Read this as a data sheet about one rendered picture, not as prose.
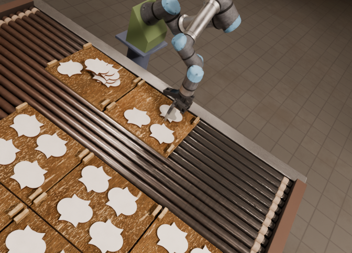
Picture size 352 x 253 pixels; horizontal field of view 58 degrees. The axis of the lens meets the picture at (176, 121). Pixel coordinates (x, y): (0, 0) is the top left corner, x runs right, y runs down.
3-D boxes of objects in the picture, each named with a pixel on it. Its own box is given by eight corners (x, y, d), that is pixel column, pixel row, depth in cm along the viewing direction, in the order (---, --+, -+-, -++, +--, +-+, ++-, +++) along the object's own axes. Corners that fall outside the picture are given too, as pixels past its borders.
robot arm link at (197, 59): (196, 45, 160) (193, 58, 153) (206, 62, 167) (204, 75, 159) (183, 51, 164) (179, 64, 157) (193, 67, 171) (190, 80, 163)
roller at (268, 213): (1, 23, 197) (0, 17, 193) (275, 218, 161) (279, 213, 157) (-7, 26, 193) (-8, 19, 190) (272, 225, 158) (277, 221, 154)
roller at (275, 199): (15, 18, 203) (14, 11, 200) (281, 204, 167) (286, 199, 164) (8, 21, 200) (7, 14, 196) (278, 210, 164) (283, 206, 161)
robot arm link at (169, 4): (157, -3, 206) (173, -10, 197) (168, 14, 214) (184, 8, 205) (150, 8, 200) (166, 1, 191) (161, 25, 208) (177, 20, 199)
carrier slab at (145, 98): (143, 83, 191) (143, 80, 190) (199, 121, 183) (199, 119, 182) (103, 113, 168) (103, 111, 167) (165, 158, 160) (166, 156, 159)
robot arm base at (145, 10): (151, 0, 216) (162, -4, 209) (158, 22, 220) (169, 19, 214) (136, 5, 205) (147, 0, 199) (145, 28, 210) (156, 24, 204)
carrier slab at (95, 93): (90, 46, 199) (90, 44, 198) (141, 82, 191) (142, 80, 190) (45, 69, 176) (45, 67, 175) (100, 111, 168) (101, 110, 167)
